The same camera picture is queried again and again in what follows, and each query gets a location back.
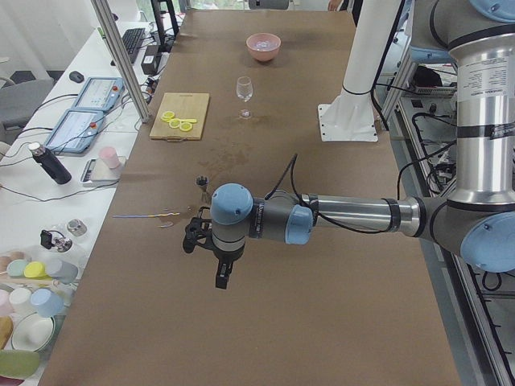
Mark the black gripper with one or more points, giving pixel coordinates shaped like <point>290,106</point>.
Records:
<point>225,257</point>

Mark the steel jigger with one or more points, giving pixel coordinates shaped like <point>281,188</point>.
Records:
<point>202,183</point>

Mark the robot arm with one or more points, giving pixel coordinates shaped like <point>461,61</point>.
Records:
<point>476,221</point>

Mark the clear wine glass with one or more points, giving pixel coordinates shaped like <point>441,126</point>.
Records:
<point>244,91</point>

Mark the pink bowl of ice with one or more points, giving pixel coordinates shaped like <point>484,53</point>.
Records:
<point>263,47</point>

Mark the striped stirring stick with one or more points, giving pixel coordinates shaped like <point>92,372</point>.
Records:
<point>143,216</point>

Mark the lemon slice middle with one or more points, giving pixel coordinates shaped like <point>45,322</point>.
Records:
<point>174,123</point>

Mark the steel shaker lid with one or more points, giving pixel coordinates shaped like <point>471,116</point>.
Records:
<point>76,227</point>

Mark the pink cup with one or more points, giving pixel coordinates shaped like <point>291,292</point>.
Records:
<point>108,155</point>

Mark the lemon slice far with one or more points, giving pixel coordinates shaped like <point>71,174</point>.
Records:
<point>167,116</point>

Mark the bamboo cutting board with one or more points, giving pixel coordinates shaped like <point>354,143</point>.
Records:
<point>184,105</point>

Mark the blue cup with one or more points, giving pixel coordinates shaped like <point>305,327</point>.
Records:
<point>46,303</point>

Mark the yellow cup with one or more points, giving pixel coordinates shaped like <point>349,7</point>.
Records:
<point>35,270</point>

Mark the black thermos bottle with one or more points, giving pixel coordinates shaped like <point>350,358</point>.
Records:
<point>50,163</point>

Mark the teach pendant lower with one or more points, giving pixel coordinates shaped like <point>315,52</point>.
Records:
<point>76,131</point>

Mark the teach pendant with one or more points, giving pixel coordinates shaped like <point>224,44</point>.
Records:
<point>99,93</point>
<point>76,131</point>

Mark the white plate green rim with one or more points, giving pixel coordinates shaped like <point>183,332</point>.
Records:
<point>33,333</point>

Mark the teach pendant upper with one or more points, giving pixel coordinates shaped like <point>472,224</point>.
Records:
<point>99,93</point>

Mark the computer mouse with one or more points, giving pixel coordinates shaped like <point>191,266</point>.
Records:
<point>76,77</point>

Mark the black keyboard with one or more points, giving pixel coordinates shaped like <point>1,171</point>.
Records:
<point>132,40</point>

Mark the lemon slice near handle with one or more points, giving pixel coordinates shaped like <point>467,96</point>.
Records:
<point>185,126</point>

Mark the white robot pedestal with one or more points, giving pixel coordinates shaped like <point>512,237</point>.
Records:
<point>350,118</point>

